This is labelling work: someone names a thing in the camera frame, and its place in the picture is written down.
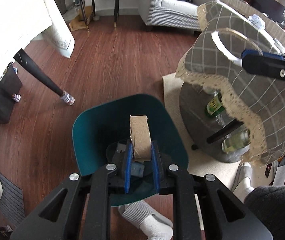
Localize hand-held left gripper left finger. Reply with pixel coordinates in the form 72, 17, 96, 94
10, 140, 134, 240

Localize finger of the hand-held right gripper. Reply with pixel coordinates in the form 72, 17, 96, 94
241, 54, 285, 92
241, 49, 285, 67

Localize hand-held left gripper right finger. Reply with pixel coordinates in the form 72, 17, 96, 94
150, 140, 274, 240

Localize brown tape roll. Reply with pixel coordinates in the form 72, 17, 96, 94
129, 115, 153, 162

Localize large paper ball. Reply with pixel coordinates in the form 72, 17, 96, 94
248, 15, 266, 29

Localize dark teal waste bin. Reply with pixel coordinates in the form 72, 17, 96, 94
72, 94, 189, 207

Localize grey checked tablecloth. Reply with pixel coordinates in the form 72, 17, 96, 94
175, 1, 285, 167

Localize black monitor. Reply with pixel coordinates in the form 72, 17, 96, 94
250, 0, 285, 22

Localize person's left foot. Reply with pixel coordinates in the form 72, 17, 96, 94
118, 201, 174, 240

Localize person's foot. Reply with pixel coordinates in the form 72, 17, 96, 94
118, 201, 174, 240
232, 162, 255, 203

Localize green label bottle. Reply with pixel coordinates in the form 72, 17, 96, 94
205, 91, 226, 118

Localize small clear bottle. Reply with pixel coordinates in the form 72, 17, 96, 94
215, 112, 233, 127

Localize black metal bar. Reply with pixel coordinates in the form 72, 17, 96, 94
207, 121, 244, 143

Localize large clear bottle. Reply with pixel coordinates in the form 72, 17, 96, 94
221, 130, 251, 154

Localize person's right foot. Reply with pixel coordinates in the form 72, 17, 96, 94
232, 162, 255, 203

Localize grey armchair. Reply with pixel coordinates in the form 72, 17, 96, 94
140, 0, 216, 32

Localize white paper sheet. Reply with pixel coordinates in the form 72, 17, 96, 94
274, 164, 285, 186

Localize dark ribbed floor mat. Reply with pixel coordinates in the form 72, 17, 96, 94
0, 161, 25, 228

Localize person's right leg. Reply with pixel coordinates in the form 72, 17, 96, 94
244, 185, 285, 240

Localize black box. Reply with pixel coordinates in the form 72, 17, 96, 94
0, 62, 23, 124

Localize flattened cardboard piece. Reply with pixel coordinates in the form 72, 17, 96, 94
69, 5, 93, 32

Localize white patterned tablecloth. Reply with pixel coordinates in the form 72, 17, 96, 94
0, 0, 75, 110

